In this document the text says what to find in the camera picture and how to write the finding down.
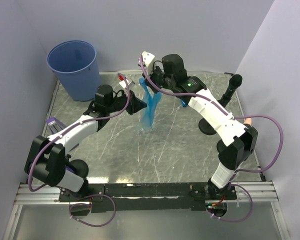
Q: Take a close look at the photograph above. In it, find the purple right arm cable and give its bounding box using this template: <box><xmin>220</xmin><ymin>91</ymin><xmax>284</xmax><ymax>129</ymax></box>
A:
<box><xmin>138</xmin><ymin>56</ymin><xmax>284</xmax><ymax>223</ymax></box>

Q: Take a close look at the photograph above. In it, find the blue plastic trash bin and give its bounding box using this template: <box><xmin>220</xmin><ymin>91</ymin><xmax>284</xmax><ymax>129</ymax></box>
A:
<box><xmin>46</xmin><ymin>40</ymin><xmax>102</xmax><ymax>102</ymax></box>

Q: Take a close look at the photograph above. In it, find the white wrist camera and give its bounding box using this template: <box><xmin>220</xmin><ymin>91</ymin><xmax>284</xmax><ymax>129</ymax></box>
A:
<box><xmin>117</xmin><ymin>73</ymin><xmax>136</xmax><ymax>93</ymax></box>
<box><xmin>141</xmin><ymin>51</ymin><xmax>156</xmax><ymax>75</ymax></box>

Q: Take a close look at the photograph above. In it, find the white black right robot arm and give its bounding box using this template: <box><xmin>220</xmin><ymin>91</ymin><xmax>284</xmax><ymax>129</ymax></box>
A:
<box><xmin>138</xmin><ymin>51</ymin><xmax>258</xmax><ymax>199</ymax></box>

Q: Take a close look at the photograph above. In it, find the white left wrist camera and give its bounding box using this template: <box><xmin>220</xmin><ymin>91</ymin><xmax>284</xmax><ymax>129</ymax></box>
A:
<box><xmin>117</xmin><ymin>73</ymin><xmax>136</xmax><ymax>93</ymax></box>

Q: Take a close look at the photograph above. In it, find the black microphone on stand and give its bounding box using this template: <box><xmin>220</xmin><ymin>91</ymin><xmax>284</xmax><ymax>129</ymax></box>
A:
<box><xmin>198</xmin><ymin>74</ymin><xmax>243</xmax><ymax>136</ymax></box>

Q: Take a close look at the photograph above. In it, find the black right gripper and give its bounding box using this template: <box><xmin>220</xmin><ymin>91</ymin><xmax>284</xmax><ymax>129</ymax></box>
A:
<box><xmin>142</xmin><ymin>64</ymin><xmax>175</xmax><ymax>94</ymax></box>

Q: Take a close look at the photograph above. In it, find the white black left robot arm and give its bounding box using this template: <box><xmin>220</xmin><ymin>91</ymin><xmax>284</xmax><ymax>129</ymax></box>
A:
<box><xmin>24</xmin><ymin>84</ymin><xmax>147</xmax><ymax>201</ymax></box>

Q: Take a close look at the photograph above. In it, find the blue plastic trash bag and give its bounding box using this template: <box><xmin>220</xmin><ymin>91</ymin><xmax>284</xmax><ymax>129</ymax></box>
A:
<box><xmin>138</xmin><ymin>76</ymin><xmax>188</xmax><ymax>131</ymax></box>

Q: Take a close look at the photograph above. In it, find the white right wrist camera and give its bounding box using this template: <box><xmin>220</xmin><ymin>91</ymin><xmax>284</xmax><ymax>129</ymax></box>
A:
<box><xmin>141</xmin><ymin>51</ymin><xmax>156</xmax><ymax>75</ymax></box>

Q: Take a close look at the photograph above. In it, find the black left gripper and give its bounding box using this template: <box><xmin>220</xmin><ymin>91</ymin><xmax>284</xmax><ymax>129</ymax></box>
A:
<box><xmin>106</xmin><ymin>89</ymin><xmax>148</xmax><ymax>116</ymax></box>

